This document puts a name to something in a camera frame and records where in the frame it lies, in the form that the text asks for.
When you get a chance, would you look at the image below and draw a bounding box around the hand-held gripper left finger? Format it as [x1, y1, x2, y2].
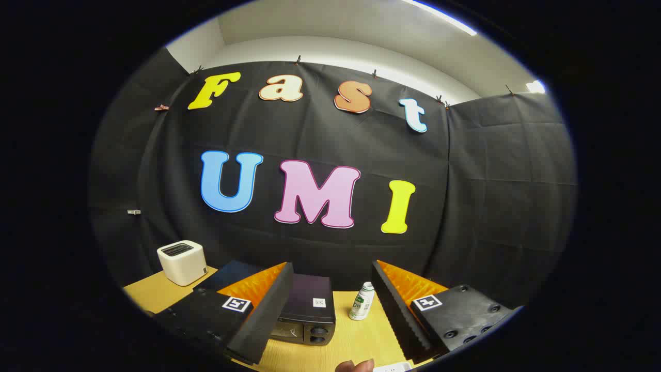
[154, 262, 294, 366]

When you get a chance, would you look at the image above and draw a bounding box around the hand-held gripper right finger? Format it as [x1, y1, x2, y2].
[371, 260, 523, 364]

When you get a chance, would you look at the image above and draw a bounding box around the black toaster oven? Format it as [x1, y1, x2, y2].
[194, 260, 337, 346]

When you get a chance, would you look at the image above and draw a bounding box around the white bread toaster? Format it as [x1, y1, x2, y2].
[157, 240, 208, 287]

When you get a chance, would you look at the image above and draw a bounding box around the white bottle with green label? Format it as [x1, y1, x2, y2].
[349, 282, 375, 321]

